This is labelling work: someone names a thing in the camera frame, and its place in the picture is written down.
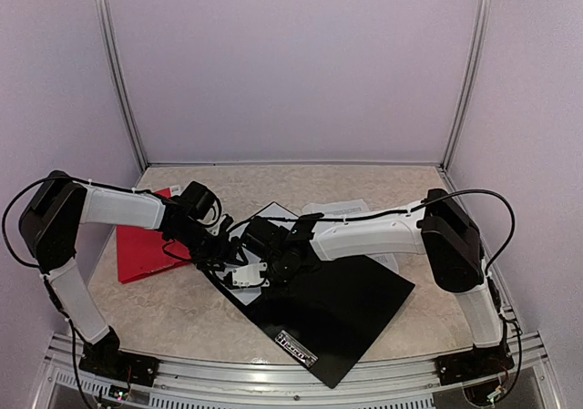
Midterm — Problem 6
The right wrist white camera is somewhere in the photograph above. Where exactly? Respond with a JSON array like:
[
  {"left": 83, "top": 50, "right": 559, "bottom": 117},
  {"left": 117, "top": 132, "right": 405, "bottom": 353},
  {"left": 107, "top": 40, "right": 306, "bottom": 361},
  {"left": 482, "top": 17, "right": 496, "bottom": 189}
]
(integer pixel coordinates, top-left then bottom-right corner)
[{"left": 223, "top": 262, "right": 270, "bottom": 289}]

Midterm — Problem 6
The aluminium front rail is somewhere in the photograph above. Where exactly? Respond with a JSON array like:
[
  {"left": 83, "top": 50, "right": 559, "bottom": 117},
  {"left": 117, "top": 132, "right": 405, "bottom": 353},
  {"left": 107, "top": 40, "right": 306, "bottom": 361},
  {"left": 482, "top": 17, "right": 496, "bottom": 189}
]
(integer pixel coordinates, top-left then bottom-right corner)
[{"left": 43, "top": 331, "right": 559, "bottom": 409}]

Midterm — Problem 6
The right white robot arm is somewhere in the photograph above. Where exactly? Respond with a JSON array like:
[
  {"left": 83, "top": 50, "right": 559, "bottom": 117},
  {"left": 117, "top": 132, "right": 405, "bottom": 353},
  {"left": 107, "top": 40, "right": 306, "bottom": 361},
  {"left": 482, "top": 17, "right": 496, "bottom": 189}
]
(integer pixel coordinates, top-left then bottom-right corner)
[{"left": 232, "top": 189, "right": 504, "bottom": 376}]

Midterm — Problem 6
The left aluminium frame post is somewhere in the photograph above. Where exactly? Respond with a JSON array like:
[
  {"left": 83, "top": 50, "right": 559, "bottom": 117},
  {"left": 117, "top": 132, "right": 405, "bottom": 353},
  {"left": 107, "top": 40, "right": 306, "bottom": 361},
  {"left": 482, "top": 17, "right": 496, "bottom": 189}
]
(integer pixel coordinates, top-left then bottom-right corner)
[{"left": 95, "top": 0, "right": 149, "bottom": 172}]

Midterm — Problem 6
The black folder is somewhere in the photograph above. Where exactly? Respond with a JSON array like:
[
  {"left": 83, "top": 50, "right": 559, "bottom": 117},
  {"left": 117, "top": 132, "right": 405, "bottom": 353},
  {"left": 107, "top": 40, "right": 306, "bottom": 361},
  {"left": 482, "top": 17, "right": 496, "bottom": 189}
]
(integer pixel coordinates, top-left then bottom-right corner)
[{"left": 202, "top": 201, "right": 417, "bottom": 390}]

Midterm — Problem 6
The red folder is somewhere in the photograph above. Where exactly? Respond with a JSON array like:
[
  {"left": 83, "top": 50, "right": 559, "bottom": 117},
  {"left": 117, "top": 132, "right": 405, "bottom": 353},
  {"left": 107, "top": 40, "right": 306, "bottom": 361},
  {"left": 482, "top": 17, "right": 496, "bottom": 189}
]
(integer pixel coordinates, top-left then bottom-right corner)
[{"left": 116, "top": 185, "right": 195, "bottom": 285}]

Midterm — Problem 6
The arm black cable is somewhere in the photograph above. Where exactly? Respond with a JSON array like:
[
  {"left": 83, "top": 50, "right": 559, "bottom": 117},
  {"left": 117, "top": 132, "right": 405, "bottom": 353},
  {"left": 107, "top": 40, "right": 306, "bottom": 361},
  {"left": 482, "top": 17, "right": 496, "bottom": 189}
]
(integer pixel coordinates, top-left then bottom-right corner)
[
  {"left": 1, "top": 176, "right": 224, "bottom": 404},
  {"left": 222, "top": 189, "right": 525, "bottom": 385}
]

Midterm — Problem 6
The right aluminium frame post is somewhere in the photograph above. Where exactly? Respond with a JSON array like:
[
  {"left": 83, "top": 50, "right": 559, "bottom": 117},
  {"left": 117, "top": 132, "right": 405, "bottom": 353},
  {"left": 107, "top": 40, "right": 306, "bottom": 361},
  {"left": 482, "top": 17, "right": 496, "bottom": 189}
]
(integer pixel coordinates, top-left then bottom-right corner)
[{"left": 440, "top": 0, "right": 492, "bottom": 174}]

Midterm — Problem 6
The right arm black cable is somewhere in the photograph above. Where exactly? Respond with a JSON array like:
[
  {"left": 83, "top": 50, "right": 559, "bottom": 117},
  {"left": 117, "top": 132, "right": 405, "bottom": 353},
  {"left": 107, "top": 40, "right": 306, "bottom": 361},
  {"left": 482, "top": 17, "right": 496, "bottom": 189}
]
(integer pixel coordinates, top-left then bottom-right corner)
[{"left": 222, "top": 189, "right": 525, "bottom": 385}]

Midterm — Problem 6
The printed text sheet centre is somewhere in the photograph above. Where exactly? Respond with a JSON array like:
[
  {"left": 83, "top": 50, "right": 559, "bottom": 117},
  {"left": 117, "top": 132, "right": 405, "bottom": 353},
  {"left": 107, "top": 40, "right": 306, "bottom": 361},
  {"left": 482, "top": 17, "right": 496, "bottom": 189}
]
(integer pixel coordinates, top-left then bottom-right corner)
[{"left": 302, "top": 199, "right": 399, "bottom": 274}]

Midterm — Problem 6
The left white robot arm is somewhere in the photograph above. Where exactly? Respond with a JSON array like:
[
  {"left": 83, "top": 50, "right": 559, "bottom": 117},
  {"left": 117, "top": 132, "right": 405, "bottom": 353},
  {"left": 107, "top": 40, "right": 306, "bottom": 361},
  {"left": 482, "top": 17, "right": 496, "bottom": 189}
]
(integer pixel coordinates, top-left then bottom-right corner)
[{"left": 18, "top": 170, "right": 233, "bottom": 377}]

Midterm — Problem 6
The aluminium frame post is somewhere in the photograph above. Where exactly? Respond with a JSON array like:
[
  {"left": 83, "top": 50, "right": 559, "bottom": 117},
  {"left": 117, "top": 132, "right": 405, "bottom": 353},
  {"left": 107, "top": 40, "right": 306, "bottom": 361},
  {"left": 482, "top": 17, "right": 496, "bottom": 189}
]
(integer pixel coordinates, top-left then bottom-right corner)
[
  {"left": 440, "top": 0, "right": 492, "bottom": 174},
  {"left": 95, "top": 0, "right": 149, "bottom": 172}
]

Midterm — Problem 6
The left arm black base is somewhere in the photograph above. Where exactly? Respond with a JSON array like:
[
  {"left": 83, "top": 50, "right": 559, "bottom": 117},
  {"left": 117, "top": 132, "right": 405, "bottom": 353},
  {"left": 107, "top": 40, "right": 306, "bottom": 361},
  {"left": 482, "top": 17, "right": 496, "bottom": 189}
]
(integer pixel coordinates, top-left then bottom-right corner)
[{"left": 79, "top": 327, "right": 159, "bottom": 387}]

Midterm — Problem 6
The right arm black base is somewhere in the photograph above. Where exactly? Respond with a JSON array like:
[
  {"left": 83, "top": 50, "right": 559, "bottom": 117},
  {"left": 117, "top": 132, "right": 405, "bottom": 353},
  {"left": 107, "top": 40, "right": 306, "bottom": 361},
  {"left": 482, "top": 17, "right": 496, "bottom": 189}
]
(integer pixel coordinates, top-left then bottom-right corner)
[{"left": 435, "top": 341, "right": 515, "bottom": 386}]

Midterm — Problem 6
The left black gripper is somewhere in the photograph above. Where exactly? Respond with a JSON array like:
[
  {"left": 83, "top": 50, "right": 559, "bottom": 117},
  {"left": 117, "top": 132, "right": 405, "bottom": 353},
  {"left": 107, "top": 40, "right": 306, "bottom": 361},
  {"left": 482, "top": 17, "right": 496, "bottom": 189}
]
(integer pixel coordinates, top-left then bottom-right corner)
[{"left": 171, "top": 221, "right": 245, "bottom": 271}]

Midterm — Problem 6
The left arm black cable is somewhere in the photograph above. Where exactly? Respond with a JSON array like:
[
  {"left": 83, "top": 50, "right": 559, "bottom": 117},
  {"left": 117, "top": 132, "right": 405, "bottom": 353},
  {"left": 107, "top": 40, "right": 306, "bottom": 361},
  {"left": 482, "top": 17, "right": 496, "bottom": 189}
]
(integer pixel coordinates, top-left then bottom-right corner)
[{"left": 1, "top": 176, "right": 224, "bottom": 404}]

